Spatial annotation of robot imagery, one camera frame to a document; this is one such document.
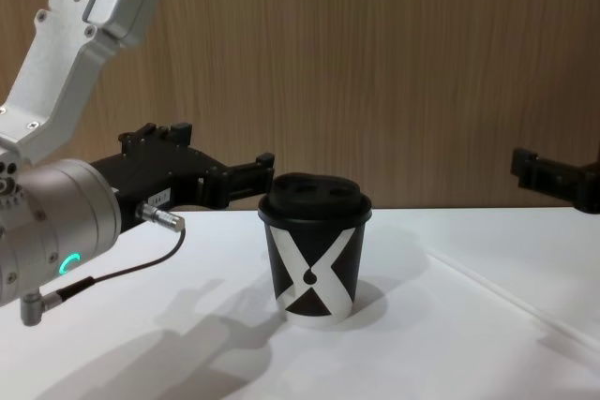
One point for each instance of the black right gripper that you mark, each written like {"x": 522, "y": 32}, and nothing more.
{"x": 591, "y": 187}

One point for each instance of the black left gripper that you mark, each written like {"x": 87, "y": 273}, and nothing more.
{"x": 154, "y": 170}

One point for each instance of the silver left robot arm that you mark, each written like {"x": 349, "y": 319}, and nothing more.
{"x": 61, "y": 81}

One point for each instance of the black plastic cup lid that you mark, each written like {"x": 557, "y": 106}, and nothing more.
{"x": 314, "y": 201}

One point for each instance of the black and white paper cup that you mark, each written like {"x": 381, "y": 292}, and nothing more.
{"x": 311, "y": 273}

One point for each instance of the white table cloth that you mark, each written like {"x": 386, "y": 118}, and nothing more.
{"x": 445, "y": 315}

